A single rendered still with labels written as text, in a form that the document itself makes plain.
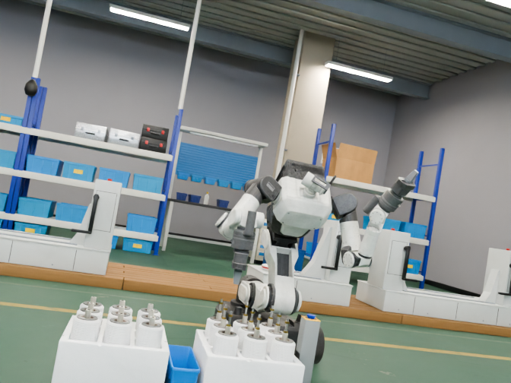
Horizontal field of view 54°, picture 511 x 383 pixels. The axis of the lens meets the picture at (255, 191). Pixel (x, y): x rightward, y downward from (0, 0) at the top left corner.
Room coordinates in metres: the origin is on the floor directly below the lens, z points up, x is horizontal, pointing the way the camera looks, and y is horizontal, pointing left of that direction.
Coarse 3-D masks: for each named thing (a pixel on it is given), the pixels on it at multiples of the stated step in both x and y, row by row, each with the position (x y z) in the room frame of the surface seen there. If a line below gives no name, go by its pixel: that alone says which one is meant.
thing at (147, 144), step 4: (140, 140) 6.71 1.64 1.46; (144, 140) 6.51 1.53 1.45; (148, 140) 6.52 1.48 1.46; (152, 140) 6.54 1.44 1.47; (156, 140) 6.55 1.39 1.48; (140, 144) 6.50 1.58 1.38; (144, 144) 6.51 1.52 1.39; (148, 144) 6.53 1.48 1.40; (152, 144) 6.54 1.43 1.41; (156, 144) 6.55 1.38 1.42; (160, 144) 6.56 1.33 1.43; (164, 144) 6.58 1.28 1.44; (140, 148) 6.50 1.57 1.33; (144, 148) 6.52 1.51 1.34; (148, 148) 6.53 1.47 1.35; (152, 148) 6.54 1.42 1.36; (156, 148) 6.55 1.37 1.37; (160, 148) 6.57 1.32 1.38; (164, 148) 6.58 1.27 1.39; (160, 152) 6.57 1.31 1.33; (164, 152) 6.59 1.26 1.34
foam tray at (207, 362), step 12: (204, 336) 2.18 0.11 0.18; (204, 348) 2.01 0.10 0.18; (204, 360) 1.96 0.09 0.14; (216, 360) 1.92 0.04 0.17; (228, 360) 1.93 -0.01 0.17; (240, 360) 1.94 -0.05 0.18; (252, 360) 1.95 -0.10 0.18; (264, 360) 1.97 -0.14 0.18; (204, 372) 1.92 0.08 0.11; (216, 372) 1.92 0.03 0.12; (228, 372) 1.93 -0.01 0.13; (240, 372) 1.94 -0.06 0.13; (252, 372) 1.95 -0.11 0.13; (264, 372) 1.96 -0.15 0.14; (276, 372) 1.97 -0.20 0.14; (288, 372) 1.98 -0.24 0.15; (300, 372) 1.99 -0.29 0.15
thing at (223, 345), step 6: (216, 336) 1.97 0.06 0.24; (222, 336) 1.96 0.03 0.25; (216, 342) 1.97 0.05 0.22; (222, 342) 1.95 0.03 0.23; (228, 342) 1.95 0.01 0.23; (234, 342) 1.97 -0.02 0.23; (216, 348) 1.97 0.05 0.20; (222, 348) 1.95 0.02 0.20; (228, 348) 1.95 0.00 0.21; (234, 348) 1.97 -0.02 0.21; (216, 354) 1.96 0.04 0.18; (222, 354) 1.95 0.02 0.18; (228, 354) 1.96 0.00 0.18; (234, 354) 1.98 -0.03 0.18
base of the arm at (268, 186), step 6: (264, 180) 2.33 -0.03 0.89; (270, 180) 2.34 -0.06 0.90; (264, 186) 2.32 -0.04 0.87; (270, 186) 2.34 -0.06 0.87; (276, 186) 2.36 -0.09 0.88; (264, 192) 2.32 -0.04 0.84; (270, 192) 2.34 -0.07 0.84; (276, 192) 2.36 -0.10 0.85; (264, 198) 2.37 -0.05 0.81; (270, 198) 2.34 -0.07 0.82
